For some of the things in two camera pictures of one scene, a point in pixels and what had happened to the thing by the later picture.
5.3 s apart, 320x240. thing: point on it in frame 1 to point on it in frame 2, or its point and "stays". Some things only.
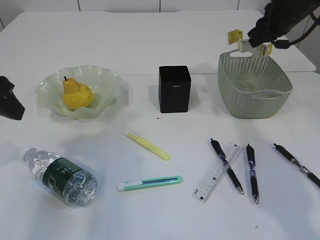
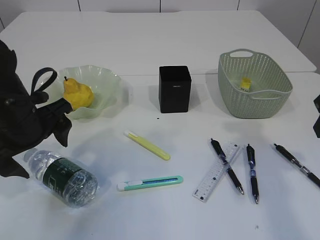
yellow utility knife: x=147 y=145 stays
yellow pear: x=76 y=95 stays
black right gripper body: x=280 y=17 to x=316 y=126
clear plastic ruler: x=215 y=173 stays
